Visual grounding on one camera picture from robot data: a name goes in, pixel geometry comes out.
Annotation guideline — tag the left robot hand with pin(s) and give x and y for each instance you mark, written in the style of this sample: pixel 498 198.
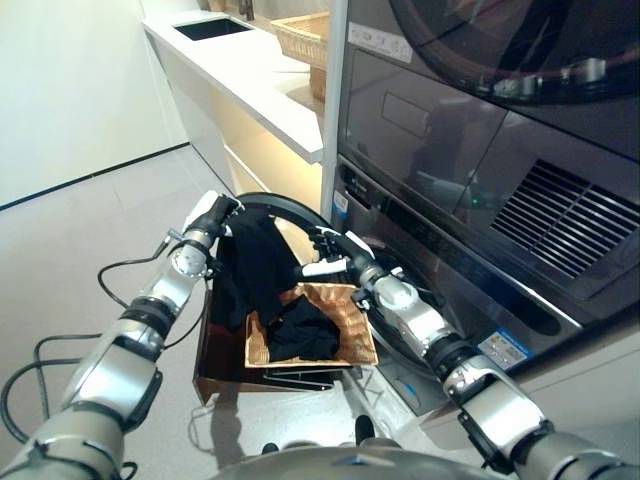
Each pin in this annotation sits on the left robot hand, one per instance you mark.
pixel 207 210

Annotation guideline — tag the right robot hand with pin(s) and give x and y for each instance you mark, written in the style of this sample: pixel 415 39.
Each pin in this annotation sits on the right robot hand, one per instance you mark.
pixel 355 250

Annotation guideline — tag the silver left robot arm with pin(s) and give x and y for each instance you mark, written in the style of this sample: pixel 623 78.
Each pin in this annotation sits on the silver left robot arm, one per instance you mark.
pixel 110 370

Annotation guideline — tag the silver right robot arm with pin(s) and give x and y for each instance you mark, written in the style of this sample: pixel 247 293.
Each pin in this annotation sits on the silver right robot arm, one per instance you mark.
pixel 495 400

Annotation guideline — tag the round glass washer door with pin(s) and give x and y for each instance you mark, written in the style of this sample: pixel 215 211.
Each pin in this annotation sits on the round glass washer door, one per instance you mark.
pixel 295 207

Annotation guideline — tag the rectangular wicker basket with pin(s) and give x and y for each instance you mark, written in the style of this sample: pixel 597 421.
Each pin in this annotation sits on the rectangular wicker basket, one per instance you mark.
pixel 357 325

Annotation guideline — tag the white counter cabinet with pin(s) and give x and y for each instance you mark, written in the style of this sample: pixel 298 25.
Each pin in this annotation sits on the white counter cabinet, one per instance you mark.
pixel 240 90

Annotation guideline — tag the white vertical side panel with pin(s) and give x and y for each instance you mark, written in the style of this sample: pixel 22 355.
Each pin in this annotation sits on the white vertical side panel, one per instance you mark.
pixel 332 125

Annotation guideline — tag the brown stool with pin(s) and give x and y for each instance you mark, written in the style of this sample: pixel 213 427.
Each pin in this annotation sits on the brown stool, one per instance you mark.
pixel 220 350

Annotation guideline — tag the black metal rack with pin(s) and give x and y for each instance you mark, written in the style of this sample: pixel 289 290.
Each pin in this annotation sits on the black metal rack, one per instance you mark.
pixel 300 380

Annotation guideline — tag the dark rectangular sink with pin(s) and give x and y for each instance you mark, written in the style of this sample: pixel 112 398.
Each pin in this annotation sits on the dark rectangular sink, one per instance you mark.
pixel 212 27

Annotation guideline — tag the small wicker basket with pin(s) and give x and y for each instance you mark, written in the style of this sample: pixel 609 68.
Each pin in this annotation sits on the small wicker basket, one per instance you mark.
pixel 305 32

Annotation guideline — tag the curved metal faucet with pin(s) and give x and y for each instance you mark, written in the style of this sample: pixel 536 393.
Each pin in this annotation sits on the curved metal faucet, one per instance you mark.
pixel 244 9

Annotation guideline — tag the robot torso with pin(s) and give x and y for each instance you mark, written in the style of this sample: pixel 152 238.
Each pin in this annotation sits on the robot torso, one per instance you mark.
pixel 350 465

